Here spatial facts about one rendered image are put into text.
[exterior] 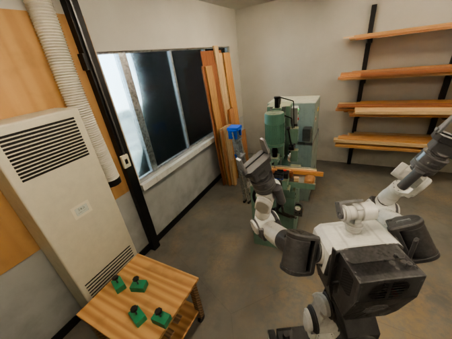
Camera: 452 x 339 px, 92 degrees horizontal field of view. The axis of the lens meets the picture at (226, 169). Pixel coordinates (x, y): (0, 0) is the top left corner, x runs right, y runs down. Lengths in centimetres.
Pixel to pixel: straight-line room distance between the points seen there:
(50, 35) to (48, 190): 101
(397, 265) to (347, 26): 371
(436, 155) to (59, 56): 212
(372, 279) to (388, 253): 13
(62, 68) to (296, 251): 184
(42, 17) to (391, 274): 221
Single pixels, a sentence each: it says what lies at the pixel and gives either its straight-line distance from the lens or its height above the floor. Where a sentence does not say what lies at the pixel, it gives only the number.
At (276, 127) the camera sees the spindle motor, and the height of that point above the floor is 139.
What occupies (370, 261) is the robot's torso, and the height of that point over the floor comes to 137.
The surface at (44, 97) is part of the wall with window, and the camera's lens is 209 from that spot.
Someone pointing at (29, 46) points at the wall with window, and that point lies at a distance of 212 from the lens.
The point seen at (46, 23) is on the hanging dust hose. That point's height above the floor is 231.
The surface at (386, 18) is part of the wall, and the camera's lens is 424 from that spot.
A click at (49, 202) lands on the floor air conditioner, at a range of 184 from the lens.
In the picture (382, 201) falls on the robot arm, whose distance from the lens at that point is 128.
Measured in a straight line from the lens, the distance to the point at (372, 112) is 379.
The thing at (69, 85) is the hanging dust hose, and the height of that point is 193.
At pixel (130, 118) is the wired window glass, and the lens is 257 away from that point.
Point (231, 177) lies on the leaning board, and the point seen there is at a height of 15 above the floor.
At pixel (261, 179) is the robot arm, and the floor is 160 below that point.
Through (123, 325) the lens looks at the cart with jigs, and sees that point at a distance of 186.
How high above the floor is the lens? 199
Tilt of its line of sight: 27 degrees down
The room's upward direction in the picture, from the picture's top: 7 degrees counter-clockwise
